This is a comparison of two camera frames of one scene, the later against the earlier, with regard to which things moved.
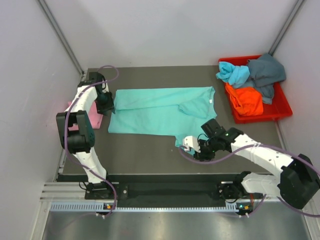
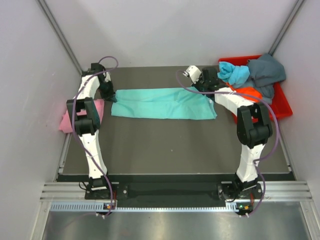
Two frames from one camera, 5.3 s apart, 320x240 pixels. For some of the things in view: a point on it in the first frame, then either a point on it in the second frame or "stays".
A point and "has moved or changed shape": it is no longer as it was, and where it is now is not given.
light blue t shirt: [236, 75] stays
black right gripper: [202, 156] → [196, 85]
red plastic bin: [280, 107] stays
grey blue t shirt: [265, 71] stays
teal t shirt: [181, 112] has moved or changed shape
